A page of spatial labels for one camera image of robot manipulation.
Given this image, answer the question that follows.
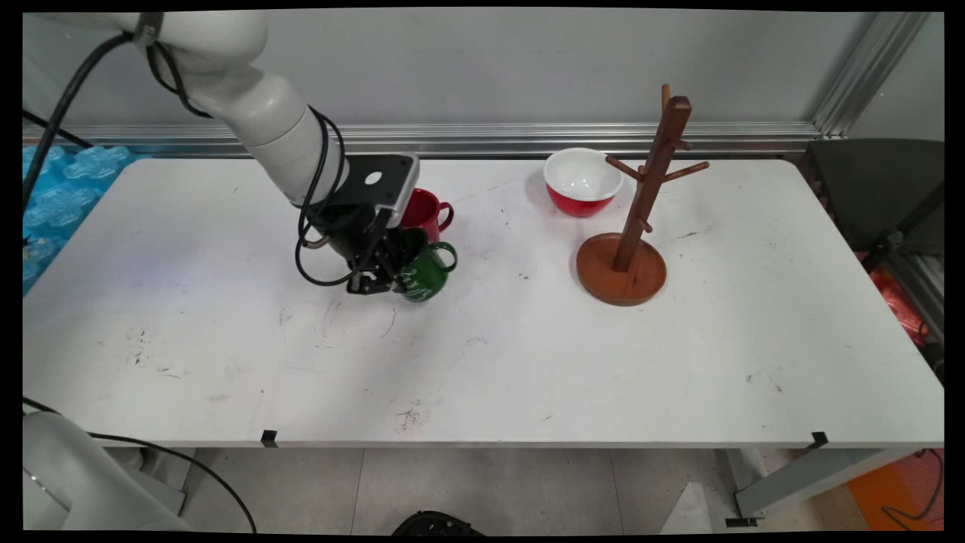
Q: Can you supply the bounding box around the grey robot pedestal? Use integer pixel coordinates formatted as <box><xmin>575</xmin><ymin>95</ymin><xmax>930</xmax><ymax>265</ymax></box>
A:
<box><xmin>113</xmin><ymin>449</ymin><xmax>198</xmax><ymax>518</ymax></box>

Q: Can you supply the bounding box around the blue bubble wrap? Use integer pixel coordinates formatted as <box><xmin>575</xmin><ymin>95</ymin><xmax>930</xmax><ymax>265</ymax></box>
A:
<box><xmin>23</xmin><ymin>145</ymin><xmax>137</xmax><ymax>295</ymax></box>

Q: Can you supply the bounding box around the red mug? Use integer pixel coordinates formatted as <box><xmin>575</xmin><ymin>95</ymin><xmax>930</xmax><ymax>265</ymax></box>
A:
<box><xmin>400</xmin><ymin>189</ymin><xmax>455</xmax><ymax>244</ymax></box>

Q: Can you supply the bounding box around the horizontal aluminium frame rail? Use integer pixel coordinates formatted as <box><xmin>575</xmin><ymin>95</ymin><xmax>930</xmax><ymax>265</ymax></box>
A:
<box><xmin>23</xmin><ymin>122</ymin><xmax>823</xmax><ymax>159</ymax></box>

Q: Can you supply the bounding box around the red plastic bag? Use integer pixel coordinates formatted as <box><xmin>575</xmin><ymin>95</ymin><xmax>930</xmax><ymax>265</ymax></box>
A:
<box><xmin>856</xmin><ymin>253</ymin><xmax>933</xmax><ymax>348</ymax></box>

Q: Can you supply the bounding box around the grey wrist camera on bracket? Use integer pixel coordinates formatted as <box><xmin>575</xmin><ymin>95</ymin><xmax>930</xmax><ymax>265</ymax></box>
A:
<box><xmin>324</xmin><ymin>153</ymin><xmax>421</xmax><ymax>229</ymax></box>

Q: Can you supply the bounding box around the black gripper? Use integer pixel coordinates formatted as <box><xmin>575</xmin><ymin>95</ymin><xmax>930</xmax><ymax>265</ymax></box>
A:
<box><xmin>325</xmin><ymin>207</ymin><xmax>412</xmax><ymax>297</ymax></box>

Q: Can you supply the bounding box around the black round floor object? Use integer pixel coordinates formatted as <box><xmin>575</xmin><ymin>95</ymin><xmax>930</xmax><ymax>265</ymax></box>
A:
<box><xmin>392</xmin><ymin>511</ymin><xmax>484</xmax><ymax>536</ymax></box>

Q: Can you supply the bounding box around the thin black floor cable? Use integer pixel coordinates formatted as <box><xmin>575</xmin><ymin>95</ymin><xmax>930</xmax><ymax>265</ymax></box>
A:
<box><xmin>881</xmin><ymin>449</ymin><xmax>945</xmax><ymax>523</ymax></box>

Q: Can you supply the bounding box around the grey table leg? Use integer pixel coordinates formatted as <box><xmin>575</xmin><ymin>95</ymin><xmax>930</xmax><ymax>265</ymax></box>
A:
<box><xmin>734</xmin><ymin>449</ymin><xmax>922</xmax><ymax>521</ymax></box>

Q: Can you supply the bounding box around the slanted aluminium frame post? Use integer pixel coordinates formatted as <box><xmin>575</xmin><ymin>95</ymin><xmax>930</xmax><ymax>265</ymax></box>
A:
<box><xmin>810</xmin><ymin>11</ymin><xmax>933</xmax><ymax>141</ymax></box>

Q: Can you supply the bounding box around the red bowl white inside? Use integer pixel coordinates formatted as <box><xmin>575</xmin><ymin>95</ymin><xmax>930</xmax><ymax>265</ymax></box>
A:
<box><xmin>543</xmin><ymin>147</ymin><xmax>624</xmax><ymax>219</ymax></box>

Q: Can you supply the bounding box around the green enamel mug white lettering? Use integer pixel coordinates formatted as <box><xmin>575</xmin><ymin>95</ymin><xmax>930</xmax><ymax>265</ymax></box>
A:
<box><xmin>394</xmin><ymin>229</ymin><xmax>458</xmax><ymax>304</ymax></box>

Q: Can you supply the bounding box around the orange floor mat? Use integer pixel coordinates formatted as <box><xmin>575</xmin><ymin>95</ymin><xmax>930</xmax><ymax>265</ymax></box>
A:
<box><xmin>848</xmin><ymin>449</ymin><xmax>945</xmax><ymax>532</ymax></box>

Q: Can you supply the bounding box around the brown wooden mug tree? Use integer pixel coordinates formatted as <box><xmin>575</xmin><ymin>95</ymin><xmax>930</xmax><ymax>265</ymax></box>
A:
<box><xmin>577</xmin><ymin>83</ymin><xmax>711</xmax><ymax>307</ymax></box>

